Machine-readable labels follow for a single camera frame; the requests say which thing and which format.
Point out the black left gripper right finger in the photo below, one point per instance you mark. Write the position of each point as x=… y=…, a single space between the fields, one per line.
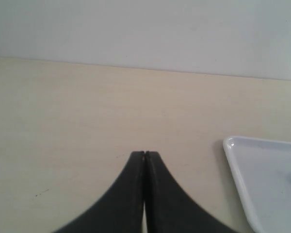
x=168 y=208

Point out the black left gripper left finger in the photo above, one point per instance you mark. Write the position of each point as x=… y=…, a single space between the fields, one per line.
x=120 y=209

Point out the white rectangular plastic tray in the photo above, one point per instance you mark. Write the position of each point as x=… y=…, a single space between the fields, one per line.
x=261 y=171

